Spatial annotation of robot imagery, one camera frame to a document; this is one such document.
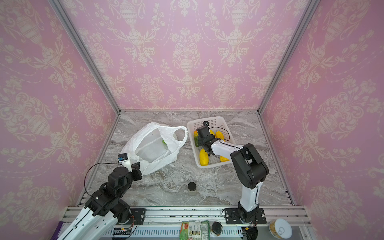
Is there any orange green toy mango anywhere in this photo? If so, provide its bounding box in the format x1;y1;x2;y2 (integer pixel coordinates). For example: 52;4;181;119
194;131;199;147

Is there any long yellow toy fruit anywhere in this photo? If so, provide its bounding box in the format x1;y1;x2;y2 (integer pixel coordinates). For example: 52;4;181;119
199;149;209;166

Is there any yellow orange toy fruit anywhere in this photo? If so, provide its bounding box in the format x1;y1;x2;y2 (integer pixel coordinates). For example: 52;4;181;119
220;156;230;163

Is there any white plastic bag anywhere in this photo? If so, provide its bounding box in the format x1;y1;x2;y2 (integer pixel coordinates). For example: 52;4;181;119
121;122;188;175

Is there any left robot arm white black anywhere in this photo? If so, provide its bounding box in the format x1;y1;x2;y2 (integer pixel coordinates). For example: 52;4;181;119
58;161;143;240

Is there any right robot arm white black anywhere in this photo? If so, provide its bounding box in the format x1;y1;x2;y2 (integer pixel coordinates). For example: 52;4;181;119
197;121;269;225

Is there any yellow ridged toy fruit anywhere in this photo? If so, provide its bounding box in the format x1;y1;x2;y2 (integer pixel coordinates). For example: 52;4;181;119
215;131;226;141

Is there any white perforated plastic basket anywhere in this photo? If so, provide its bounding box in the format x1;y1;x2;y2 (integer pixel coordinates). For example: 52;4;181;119
187;117;242;169

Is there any small black cylinder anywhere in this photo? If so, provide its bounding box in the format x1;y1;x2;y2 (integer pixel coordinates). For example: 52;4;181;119
187;182;197;192

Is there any dark lidded jar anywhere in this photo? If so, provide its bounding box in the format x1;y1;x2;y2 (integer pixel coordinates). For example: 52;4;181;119
211;222;223;237

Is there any green snack packet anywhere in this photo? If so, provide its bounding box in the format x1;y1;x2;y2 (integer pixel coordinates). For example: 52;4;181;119
179;221;211;240

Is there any yellow tin can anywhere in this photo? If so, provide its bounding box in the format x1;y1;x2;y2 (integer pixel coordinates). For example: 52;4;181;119
269;219;293;240

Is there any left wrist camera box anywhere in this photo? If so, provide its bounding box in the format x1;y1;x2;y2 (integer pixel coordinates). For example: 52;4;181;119
118;153;133;173

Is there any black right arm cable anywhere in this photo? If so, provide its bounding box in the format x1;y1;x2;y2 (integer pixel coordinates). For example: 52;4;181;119
209;126;231;142

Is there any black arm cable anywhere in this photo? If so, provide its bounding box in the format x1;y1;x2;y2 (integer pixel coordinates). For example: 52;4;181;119
83;162;124;197
209;126;231;142

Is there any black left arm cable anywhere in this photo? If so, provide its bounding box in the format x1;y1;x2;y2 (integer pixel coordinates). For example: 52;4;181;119
83;162;124;197

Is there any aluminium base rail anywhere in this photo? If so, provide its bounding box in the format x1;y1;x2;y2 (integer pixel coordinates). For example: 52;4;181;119
62;206;314;240

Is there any silver left corner post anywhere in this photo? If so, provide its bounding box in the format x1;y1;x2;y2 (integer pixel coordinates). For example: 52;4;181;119
48;0;121;115

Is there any silver corner post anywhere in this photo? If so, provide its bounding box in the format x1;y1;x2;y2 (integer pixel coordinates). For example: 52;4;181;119
48;0;121;115
258;0;321;116

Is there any silver right corner post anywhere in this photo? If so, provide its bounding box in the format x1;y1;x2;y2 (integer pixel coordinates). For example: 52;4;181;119
258;0;321;116

